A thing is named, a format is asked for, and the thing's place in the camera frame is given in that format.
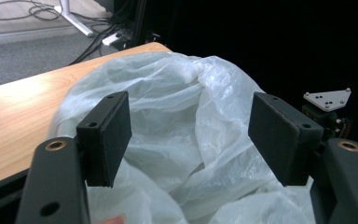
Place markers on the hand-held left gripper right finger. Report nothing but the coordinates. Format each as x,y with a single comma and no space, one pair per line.
282,137

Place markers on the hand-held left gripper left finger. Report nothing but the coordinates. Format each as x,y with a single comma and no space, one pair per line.
108,140

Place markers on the translucent white plastic bag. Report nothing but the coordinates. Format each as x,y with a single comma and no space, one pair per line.
174,102

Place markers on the dark curtain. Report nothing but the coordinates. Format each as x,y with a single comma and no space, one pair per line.
261,31

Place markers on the white power strip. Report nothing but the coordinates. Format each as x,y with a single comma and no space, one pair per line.
111,39

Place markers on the black metal stand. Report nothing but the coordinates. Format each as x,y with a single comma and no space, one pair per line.
133,21

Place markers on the white metal desk leg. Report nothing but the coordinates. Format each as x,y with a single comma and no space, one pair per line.
74,20

